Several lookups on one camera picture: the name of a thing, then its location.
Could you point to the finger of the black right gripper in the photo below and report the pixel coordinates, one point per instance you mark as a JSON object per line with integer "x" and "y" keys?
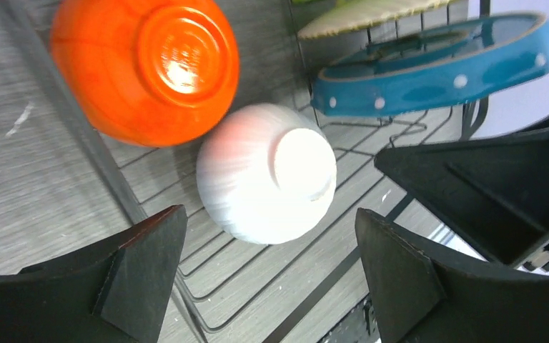
{"x": 493, "y": 193}

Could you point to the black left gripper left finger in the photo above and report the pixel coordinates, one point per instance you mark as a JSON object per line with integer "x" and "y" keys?
{"x": 114, "y": 290}

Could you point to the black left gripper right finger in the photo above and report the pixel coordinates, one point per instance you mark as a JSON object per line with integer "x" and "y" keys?
{"x": 423, "y": 291}

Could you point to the blue dotted plate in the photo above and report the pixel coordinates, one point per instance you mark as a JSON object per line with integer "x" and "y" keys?
{"x": 442, "y": 66}

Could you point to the white bowl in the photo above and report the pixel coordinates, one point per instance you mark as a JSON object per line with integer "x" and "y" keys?
{"x": 266, "y": 174}

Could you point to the orange bowl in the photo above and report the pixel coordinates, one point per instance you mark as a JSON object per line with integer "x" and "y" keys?
{"x": 148, "y": 73}

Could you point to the woven bamboo plate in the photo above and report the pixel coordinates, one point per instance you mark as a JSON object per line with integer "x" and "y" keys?
{"x": 350, "y": 16}

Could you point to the black wire dish rack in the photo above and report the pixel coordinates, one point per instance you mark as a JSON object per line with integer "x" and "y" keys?
{"x": 240, "y": 277}

